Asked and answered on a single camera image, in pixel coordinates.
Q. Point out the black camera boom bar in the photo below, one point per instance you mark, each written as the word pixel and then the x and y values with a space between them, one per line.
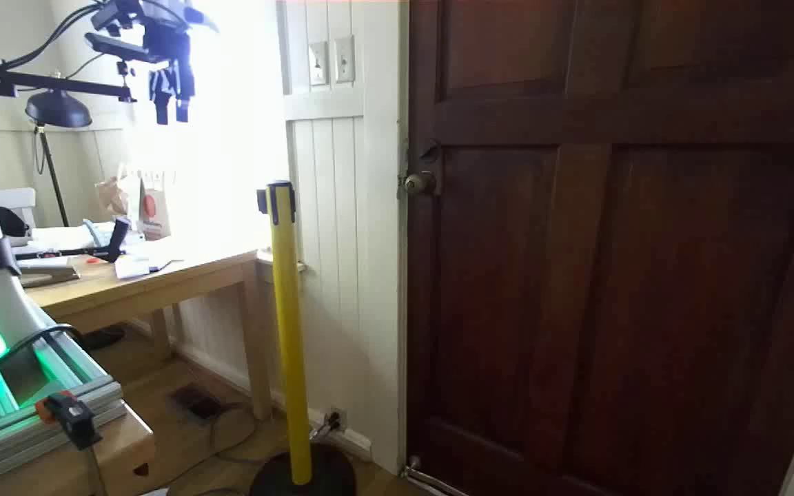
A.
pixel 48 85

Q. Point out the clear plastic bag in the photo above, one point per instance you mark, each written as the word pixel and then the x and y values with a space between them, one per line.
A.
pixel 114 194

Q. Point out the black upright desk gadget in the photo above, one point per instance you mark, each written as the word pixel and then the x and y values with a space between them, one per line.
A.
pixel 117 241

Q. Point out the black round stanchion base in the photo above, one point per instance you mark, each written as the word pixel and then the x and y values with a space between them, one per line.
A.
pixel 333 473

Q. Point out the light wooden desk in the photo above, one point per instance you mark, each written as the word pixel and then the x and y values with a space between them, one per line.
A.
pixel 166 286

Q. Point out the dark closed book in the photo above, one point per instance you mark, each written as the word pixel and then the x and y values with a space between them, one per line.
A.
pixel 48 275

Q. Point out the white light switch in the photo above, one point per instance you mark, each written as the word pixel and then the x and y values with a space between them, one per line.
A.
pixel 347 60
pixel 319 66

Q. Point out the yellow stanchion post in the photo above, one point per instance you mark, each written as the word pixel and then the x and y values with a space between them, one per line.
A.
pixel 287 349

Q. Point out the black camera on mount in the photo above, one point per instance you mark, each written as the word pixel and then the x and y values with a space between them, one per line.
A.
pixel 122 46

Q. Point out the dark brown wooden door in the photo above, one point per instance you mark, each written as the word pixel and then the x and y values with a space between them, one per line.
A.
pixel 620 276

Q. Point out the orange and black clamp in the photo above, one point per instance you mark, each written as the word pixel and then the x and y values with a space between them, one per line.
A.
pixel 71 418

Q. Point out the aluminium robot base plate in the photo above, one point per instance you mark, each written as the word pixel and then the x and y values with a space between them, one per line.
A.
pixel 56 388

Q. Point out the brass door knob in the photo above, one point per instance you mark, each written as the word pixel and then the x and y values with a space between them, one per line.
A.
pixel 416 184

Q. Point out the white paper sheet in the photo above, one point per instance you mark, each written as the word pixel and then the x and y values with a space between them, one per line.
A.
pixel 145 267

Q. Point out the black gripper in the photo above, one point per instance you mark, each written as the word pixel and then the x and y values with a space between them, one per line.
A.
pixel 169 49

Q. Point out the stack of papers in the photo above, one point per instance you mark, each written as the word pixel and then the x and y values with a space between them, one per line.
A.
pixel 56 241

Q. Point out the white box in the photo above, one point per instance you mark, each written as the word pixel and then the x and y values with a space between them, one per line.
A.
pixel 15 201

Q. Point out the black desk lamp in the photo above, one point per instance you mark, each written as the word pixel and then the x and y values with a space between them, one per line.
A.
pixel 56 110

